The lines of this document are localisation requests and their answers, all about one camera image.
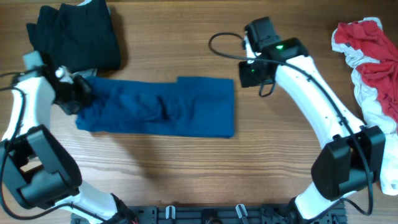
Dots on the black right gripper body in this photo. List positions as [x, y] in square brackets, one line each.
[249, 76]

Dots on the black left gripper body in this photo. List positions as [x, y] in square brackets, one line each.
[76, 95]

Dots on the blue polo shirt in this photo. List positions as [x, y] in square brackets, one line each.
[190, 106]

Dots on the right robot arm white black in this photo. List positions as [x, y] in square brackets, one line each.
[351, 152]

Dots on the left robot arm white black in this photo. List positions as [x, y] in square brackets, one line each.
[35, 168]

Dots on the folded light grey garment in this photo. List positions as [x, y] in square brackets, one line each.
[86, 73]

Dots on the folded dark green garment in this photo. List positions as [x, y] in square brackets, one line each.
[77, 37]

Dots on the red and white garment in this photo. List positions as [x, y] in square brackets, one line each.
[373, 58]

